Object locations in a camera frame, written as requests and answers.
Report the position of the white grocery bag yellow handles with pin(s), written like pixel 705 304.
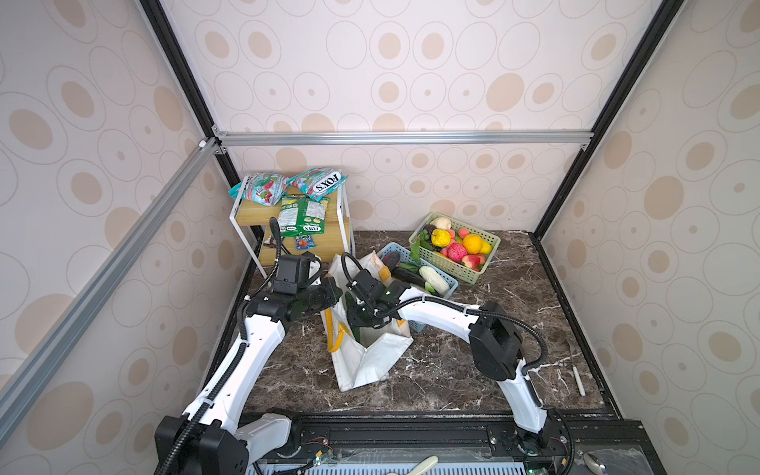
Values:
pixel 362 356

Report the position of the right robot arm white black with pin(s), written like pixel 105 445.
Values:
pixel 504 349

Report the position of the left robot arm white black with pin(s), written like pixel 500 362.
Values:
pixel 237 368

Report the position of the left slanted aluminium frame bar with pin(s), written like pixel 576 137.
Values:
pixel 44 362

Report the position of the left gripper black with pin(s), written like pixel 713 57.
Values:
pixel 332 294

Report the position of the white radish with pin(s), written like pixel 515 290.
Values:
pixel 435 284

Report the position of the horizontal aluminium frame bar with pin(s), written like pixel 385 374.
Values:
pixel 437 138

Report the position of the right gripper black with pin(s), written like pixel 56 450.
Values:
pixel 353 322

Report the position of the red green candy bag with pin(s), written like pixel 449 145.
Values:
pixel 261 188

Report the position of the white pen on table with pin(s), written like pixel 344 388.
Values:
pixel 579 382

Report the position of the pink dragon fruit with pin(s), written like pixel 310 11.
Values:
pixel 456 252

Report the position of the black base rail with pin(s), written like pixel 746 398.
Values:
pixel 295 441

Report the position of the long green cucumber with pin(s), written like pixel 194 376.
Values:
pixel 353 314

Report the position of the green plastic fruit basket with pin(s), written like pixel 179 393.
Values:
pixel 472 267

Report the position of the small blue red candy packet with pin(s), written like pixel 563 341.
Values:
pixel 304 242

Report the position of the green snack packet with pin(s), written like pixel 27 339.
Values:
pixel 299 216

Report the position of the white wire wooden shelf rack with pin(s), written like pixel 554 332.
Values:
pixel 250 221

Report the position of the teal Fox's candy bag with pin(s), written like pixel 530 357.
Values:
pixel 317 183

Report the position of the dark purple eggplant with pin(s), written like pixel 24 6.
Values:
pixel 408 276

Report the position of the yellow bell pepper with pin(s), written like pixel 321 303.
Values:
pixel 441 238

